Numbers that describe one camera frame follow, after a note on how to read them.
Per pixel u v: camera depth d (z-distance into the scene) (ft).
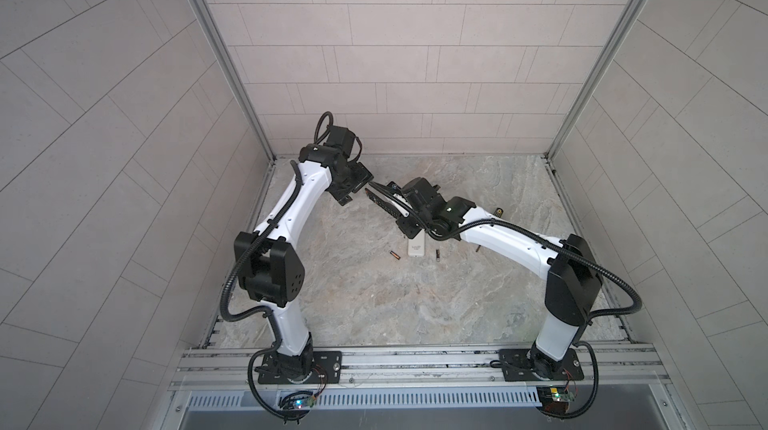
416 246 2.99
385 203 2.75
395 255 2.98
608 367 2.38
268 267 1.50
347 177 2.28
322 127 2.43
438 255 2.98
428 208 2.03
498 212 3.24
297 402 2.14
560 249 1.52
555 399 2.23
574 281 1.46
